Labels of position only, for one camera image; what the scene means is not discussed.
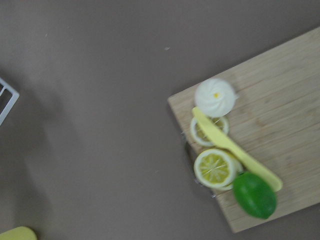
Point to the bamboo cutting board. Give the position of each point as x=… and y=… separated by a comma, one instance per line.
x=276, y=118

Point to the pastel cup rack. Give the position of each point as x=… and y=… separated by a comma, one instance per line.
x=8, y=97

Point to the green lime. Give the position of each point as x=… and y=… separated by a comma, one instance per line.
x=254, y=195

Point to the lemon ring slice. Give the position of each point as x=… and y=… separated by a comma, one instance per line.
x=199, y=136

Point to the yellow plastic knife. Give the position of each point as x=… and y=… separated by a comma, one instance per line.
x=221, y=140

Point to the yellow plastic cup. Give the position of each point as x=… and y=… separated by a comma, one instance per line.
x=19, y=233

